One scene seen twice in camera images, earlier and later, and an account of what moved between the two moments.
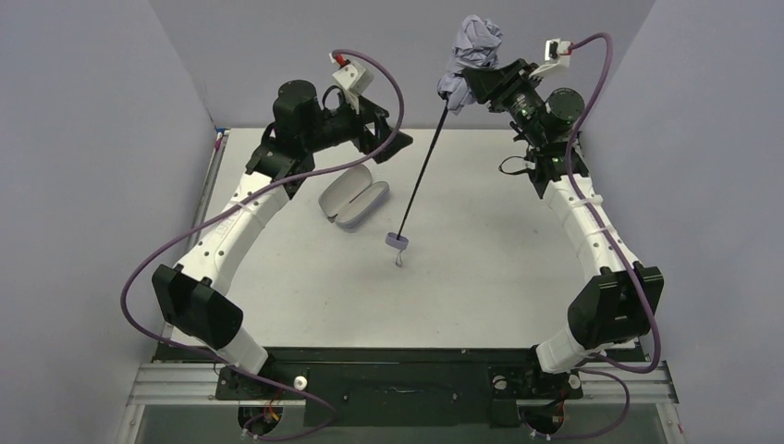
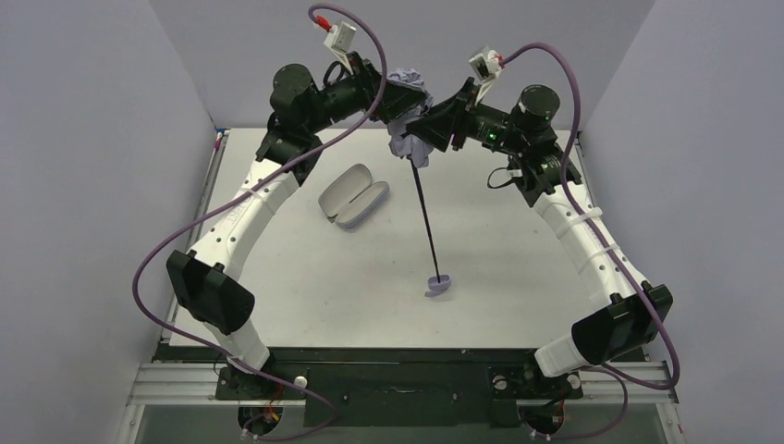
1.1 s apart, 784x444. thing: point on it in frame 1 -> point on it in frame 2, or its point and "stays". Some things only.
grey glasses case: (351, 198) stays
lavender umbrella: (478, 44) -> (402, 144)
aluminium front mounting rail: (195, 384) stays
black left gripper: (373, 124) -> (380, 86)
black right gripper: (496, 82) -> (458, 115)
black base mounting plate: (410, 388) stays
